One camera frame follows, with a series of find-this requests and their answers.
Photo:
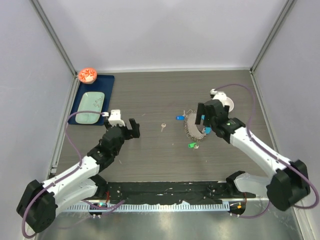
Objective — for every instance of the white bowl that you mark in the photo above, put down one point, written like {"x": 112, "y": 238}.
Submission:
{"x": 229, "y": 102}

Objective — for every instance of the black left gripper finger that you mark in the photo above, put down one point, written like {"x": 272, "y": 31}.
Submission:
{"x": 135, "y": 128}
{"x": 107, "y": 124}

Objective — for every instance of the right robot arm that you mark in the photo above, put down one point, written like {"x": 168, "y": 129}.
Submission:
{"x": 286, "y": 183}

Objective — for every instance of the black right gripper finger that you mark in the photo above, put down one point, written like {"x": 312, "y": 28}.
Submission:
{"x": 200, "y": 112}
{"x": 206, "y": 121}

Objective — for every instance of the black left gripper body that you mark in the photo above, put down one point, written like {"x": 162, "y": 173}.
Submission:
{"x": 125, "y": 135}

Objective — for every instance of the dark blue tray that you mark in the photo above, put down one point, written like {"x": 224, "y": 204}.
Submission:
{"x": 103, "y": 83}

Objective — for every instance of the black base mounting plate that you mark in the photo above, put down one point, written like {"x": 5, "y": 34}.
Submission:
{"x": 169, "y": 193}

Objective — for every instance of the orange patterned bowl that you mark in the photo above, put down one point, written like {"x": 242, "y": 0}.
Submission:
{"x": 87, "y": 75}

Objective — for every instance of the white slotted cable duct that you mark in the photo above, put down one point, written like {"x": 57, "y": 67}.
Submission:
{"x": 137, "y": 208}

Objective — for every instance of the green tag with key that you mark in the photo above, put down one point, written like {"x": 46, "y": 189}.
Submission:
{"x": 193, "y": 145}

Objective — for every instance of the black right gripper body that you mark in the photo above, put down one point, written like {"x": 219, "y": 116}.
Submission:
{"x": 226, "y": 109}

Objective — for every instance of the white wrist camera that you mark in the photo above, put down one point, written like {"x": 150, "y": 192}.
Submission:
{"x": 218, "y": 95}
{"x": 114, "y": 118}

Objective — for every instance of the steel key organizer blue handle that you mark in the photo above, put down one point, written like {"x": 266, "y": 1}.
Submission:
{"x": 196, "y": 132}

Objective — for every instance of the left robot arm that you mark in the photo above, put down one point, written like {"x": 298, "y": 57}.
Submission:
{"x": 42, "y": 202}

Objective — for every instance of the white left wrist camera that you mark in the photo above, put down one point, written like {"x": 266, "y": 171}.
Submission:
{"x": 114, "y": 118}

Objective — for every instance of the blue key tag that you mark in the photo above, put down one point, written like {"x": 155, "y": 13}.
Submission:
{"x": 180, "y": 118}

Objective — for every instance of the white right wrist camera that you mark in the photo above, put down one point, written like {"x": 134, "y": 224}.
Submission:
{"x": 218, "y": 95}

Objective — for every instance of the pale green rectangular plate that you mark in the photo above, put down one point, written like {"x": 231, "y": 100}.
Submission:
{"x": 90, "y": 101}

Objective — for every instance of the silver key with ring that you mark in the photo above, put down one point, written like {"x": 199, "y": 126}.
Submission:
{"x": 163, "y": 125}

